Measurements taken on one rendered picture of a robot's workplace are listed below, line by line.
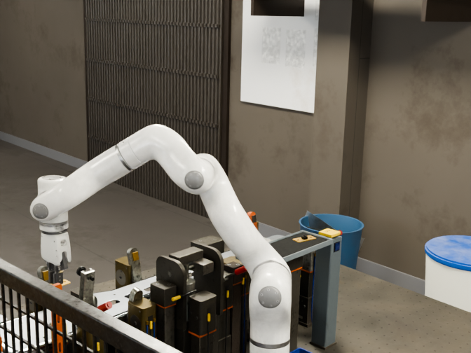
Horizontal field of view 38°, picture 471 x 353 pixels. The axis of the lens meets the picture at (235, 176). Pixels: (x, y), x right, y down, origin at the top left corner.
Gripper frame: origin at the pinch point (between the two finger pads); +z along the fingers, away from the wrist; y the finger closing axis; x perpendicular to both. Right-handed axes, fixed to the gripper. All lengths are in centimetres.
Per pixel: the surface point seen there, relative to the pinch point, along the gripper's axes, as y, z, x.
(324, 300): -36, 24, -92
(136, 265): 12.1, 10.5, -40.9
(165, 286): -23.3, 2.6, -23.8
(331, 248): -37, 3, -93
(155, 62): 359, -28, -344
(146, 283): 4.4, 14.6, -39.4
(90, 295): -16.6, 1.1, -0.8
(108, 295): 4.8, 14.6, -23.1
